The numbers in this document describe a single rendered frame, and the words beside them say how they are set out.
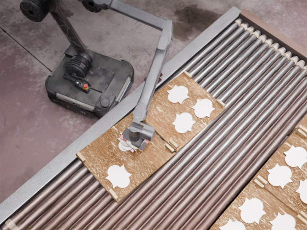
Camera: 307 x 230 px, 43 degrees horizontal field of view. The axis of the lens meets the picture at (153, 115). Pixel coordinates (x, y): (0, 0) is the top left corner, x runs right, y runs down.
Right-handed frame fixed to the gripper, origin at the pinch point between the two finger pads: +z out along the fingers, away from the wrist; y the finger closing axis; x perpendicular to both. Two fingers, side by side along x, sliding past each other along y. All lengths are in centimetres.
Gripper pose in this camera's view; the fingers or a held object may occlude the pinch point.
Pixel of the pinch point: (134, 144)
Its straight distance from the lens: 208.3
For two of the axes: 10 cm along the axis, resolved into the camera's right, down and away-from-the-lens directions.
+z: -0.6, 5.1, 8.6
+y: -8.6, -4.7, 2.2
